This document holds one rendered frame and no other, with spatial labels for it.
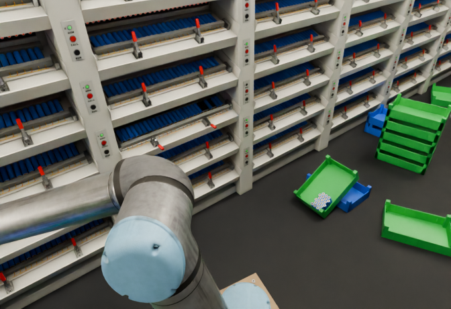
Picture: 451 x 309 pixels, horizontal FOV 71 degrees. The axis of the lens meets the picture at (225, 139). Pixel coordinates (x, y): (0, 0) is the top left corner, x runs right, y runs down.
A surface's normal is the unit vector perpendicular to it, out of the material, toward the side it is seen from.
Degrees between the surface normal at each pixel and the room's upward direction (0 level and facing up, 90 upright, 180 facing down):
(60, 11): 90
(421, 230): 0
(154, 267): 84
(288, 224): 0
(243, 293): 4
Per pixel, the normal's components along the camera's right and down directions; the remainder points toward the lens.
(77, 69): 0.59, 0.43
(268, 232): -0.04, -0.83
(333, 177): -0.40, -0.58
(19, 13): 0.18, -0.62
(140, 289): -0.07, 0.46
